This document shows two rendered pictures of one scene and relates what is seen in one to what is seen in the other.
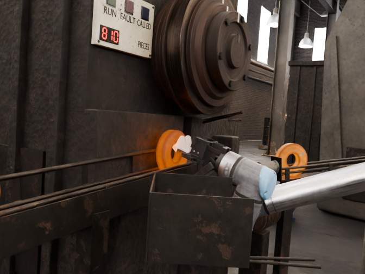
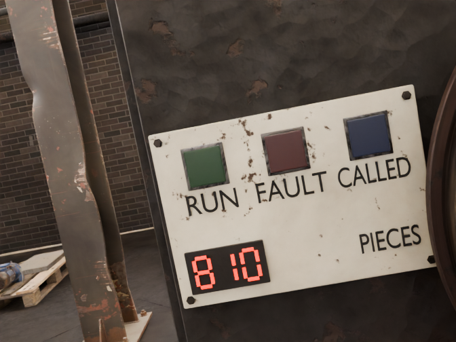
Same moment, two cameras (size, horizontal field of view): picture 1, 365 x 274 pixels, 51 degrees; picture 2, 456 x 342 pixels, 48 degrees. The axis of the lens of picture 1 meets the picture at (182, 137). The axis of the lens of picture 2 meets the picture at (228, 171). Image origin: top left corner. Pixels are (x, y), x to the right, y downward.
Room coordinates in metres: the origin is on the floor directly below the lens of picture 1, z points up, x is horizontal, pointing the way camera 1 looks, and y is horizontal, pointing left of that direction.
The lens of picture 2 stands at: (0.94, -0.21, 1.24)
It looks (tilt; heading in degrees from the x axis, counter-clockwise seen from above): 6 degrees down; 61
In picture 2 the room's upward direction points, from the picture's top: 11 degrees counter-clockwise
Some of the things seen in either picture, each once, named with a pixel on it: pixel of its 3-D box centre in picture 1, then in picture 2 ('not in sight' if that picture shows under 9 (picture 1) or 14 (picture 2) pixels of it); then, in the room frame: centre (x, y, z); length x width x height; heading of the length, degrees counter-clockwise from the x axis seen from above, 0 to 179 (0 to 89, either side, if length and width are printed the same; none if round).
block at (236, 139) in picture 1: (224, 163); not in sight; (1.67, -0.19, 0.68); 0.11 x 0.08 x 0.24; 57
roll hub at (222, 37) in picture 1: (231, 51); not in sight; (1.41, -0.15, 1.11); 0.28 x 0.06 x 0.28; 147
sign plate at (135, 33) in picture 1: (125, 23); (294, 199); (1.23, 0.20, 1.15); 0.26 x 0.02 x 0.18; 147
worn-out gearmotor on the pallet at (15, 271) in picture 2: not in sight; (12, 272); (1.27, 4.69, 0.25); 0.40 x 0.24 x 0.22; 57
